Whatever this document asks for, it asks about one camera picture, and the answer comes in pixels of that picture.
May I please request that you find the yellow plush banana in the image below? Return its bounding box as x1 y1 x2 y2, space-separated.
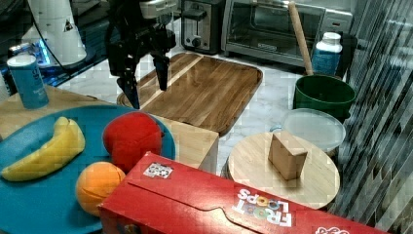
1 117 86 181

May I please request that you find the black two-slot toaster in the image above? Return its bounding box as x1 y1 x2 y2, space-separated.
181 0 226 55

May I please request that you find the red plush apple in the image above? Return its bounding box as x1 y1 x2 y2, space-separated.
102 111 163 174

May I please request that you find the wooden rolling pin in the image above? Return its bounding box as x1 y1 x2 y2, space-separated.
288 1 314 75

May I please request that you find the green mug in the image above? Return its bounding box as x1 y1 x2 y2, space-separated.
293 75 356 123

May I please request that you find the red Froot Loops box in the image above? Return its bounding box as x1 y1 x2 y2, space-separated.
99 153 387 234

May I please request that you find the jar with wooden lid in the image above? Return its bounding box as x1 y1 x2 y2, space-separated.
222 132 340 209

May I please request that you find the blue salt shaker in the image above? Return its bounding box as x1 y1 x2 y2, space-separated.
7 54 49 109

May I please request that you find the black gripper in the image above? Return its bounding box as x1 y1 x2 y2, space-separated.
105 0 176 109

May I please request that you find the orange plush fruit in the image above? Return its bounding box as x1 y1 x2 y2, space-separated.
75 162 126 216

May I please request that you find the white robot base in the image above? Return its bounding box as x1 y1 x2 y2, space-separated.
22 0 87 68

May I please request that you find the blue white supplement bottle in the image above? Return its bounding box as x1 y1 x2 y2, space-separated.
312 32 343 75

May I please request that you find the silver toaster oven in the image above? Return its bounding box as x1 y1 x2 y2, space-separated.
221 0 353 66

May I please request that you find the wooden serving tray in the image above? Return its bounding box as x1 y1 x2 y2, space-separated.
137 53 263 137

